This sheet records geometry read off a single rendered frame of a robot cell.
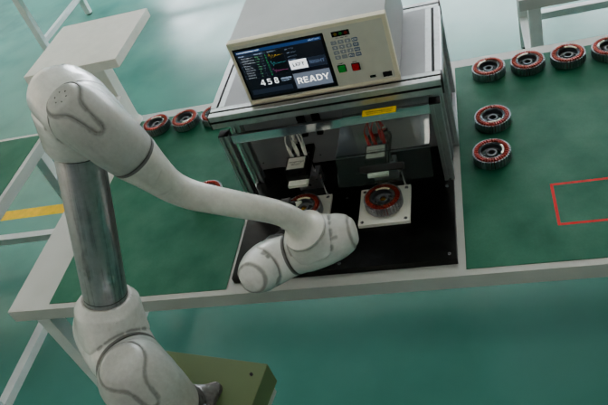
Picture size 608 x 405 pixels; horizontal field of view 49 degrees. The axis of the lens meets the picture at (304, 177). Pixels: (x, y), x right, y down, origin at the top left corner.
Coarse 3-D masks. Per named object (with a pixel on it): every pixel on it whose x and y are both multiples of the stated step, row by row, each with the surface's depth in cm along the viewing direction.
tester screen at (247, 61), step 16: (272, 48) 178; (288, 48) 177; (304, 48) 176; (320, 48) 176; (240, 64) 182; (256, 64) 182; (272, 64) 181; (288, 64) 180; (256, 80) 185; (288, 80) 184; (256, 96) 189
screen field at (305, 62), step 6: (324, 54) 177; (294, 60) 179; (300, 60) 179; (306, 60) 179; (312, 60) 178; (318, 60) 178; (324, 60) 178; (294, 66) 180; (300, 66) 180; (306, 66) 180; (312, 66) 180
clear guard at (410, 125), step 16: (352, 112) 183; (400, 112) 176; (416, 112) 174; (352, 128) 177; (368, 128) 175; (384, 128) 173; (400, 128) 171; (416, 128) 169; (352, 144) 172; (368, 144) 170; (384, 144) 169; (400, 144) 167; (416, 144) 165; (336, 160) 170; (352, 160) 169; (368, 160) 168; (384, 160) 167; (400, 160) 165; (416, 160) 164; (352, 176) 169; (368, 176) 168; (384, 176) 166; (400, 176) 165; (416, 176) 164
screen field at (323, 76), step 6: (300, 72) 182; (306, 72) 181; (312, 72) 181; (318, 72) 181; (324, 72) 181; (330, 72) 180; (294, 78) 183; (300, 78) 183; (306, 78) 183; (312, 78) 182; (318, 78) 182; (324, 78) 182; (330, 78) 182; (300, 84) 184; (306, 84) 184; (312, 84) 184; (318, 84) 183
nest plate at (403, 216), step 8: (408, 184) 197; (408, 192) 194; (360, 200) 198; (408, 200) 192; (360, 208) 195; (408, 208) 189; (360, 216) 193; (368, 216) 192; (392, 216) 189; (400, 216) 188; (408, 216) 187; (360, 224) 190; (368, 224) 189; (376, 224) 189; (384, 224) 188; (392, 224) 188
